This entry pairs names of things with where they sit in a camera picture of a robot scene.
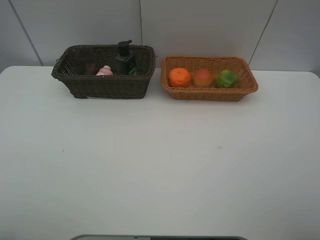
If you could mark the green lettuce head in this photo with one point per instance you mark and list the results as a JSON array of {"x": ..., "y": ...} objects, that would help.
[{"x": 226, "y": 79}]

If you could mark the grey robot base edge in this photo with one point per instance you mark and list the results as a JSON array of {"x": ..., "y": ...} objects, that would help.
[{"x": 153, "y": 237}]

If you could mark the red yellow peach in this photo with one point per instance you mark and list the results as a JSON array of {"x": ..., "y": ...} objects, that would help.
[{"x": 203, "y": 78}]

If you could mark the pink squeeze bottle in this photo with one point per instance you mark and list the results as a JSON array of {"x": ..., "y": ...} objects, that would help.
[{"x": 105, "y": 71}]

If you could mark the dark brown wicker basket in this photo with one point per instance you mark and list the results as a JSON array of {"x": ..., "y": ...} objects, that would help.
[{"x": 116, "y": 86}]

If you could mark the translucent pink plastic cup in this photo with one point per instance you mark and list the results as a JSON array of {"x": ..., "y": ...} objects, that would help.
[{"x": 83, "y": 61}]

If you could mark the light brown wicker basket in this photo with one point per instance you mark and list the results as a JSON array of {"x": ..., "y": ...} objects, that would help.
[{"x": 245, "y": 84}]

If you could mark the dark green pump bottle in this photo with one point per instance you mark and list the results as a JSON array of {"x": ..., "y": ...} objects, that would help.
[{"x": 126, "y": 61}]

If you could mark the orange tangerine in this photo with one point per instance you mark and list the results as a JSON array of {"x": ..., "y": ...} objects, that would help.
[{"x": 179, "y": 78}]

